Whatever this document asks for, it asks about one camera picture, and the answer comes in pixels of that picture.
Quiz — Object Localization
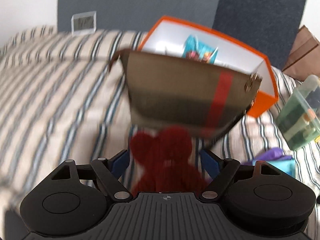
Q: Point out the teal cartoon tissue packs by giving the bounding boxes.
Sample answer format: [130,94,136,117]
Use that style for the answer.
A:
[182,35,218,64]

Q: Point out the brown plaid zip pouch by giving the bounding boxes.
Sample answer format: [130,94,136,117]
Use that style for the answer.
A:
[109,49,262,142]

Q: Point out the brown paper shopping bag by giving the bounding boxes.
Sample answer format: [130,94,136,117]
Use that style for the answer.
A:
[282,26,320,81]

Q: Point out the orange cardboard box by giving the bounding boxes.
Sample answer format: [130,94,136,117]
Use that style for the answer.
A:
[139,16,278,118]

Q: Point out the clear plastic storage box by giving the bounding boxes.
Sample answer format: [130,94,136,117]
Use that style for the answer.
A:
[276,74,319,151]

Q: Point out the light grey headboard panel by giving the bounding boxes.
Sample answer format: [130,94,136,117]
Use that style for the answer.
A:
[57,0,219,31]

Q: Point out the dark red plush toy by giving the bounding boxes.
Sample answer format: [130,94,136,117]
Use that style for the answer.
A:
[130,126,208,196]

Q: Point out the purple cloth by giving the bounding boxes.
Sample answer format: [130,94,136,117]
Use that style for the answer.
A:
[242,147,292,166]

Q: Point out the blue wet wipes pack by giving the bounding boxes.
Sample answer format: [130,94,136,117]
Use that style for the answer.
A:
[267,158,296,178]

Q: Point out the white digital clock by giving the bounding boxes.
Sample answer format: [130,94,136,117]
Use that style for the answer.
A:
[71,11,97,35]

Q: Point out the striped bed sheet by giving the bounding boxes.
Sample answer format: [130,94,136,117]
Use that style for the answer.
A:
[1,25,319,239]

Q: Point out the dark blue headboard panel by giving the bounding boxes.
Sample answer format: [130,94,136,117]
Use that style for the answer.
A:
[213,0,306,70]

